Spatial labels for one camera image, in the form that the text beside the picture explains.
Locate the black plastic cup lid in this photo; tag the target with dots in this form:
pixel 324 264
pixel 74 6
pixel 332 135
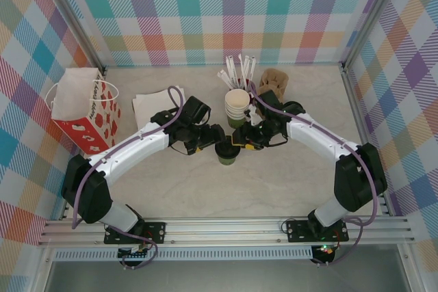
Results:
pixel 226 152

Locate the white green paper cup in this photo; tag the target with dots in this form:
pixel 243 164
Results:
pixel 227 161
pixel 236 123
pixel 235 111
pixel 235 115
pixel 236 98

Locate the brown pulp cup carrier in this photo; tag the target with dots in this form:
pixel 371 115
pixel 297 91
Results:
pixel 273 78

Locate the red white paper gift bag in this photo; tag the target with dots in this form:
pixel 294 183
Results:
pixel 78 100

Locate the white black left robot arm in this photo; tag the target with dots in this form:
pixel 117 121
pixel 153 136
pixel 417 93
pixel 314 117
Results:
pixel 133 148

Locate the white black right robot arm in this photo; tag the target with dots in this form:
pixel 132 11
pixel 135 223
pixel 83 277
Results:
pixel 321 138

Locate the red straw holder cup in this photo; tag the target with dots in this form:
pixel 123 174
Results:
pixel 252 86

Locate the white napkin stack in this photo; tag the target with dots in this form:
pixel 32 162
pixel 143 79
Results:
pixel 148 107

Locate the white paper wrapped straw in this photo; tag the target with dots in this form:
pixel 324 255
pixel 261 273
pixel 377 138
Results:
pixel 252 66
pixel 224 77
pixel 246 68
pixel 241 66

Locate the printed paper wrapped straw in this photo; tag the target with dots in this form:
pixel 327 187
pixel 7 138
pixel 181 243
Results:
pixel 230 69

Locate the small circuit board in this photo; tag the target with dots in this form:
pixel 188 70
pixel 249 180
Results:
pixel 133 255
pixel 326 250

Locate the grey metal base panel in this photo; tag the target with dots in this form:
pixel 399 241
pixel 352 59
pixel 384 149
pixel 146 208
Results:
pixel 222 276

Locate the aluminium frame front rail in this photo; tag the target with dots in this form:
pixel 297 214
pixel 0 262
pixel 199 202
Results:
pixel 222 230

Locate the aluminium frame post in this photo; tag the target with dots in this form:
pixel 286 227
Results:
pixel 76 18
pixel 371 15

